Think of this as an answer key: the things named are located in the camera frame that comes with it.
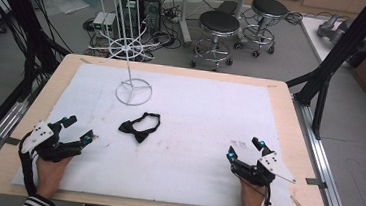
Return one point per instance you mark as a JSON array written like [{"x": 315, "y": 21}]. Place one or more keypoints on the grey metal table leg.
[{"x": 186, "y": 23}]

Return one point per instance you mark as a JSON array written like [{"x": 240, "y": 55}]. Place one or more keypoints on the person's right hand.
[{"x": 252, "y": 194}]

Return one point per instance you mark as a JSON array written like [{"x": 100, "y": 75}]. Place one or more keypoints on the grey machine part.
[{"x": 334, "y": 29}]

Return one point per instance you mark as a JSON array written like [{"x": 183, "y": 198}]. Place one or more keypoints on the black computer tower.
[{"x": 150, "y": 13}]

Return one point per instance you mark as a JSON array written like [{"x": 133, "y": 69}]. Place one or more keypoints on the small grey electronics boxes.
[{"x": 104, "y": 21}]

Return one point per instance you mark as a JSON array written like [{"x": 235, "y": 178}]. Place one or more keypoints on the black metal frame post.
[
  {"x": 27, "y": 19},
  {"x": 343, "y": 46}
]

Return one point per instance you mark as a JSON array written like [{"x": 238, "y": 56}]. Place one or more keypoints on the person's left hand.
[{"x": 49, "y": 175}]

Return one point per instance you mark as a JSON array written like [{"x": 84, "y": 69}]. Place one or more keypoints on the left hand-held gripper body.
[{"x": 39, "y": 135}]

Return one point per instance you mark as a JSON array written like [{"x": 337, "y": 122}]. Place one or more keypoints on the black bow tie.
[{"x": 135, "y": 132}]

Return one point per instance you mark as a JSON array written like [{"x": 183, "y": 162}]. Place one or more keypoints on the black round stool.
[
  {"x": 269, "y": 7},
  {"x": 218, "y": 22}
]

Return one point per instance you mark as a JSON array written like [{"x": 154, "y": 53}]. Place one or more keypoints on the white foam mat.
[{"x": 196, "y": 117}]

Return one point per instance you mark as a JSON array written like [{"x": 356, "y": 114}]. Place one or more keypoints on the black tape strip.
[
  {"x": 12, "y": 141},
  {"x": 316, "y": 183}
]

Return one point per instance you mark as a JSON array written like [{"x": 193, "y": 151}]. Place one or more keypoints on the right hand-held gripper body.
[{"x": 271, "y": 162}]

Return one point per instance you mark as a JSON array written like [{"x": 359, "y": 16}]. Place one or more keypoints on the black foot pedal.
[{"x": 228, "y": 6}]

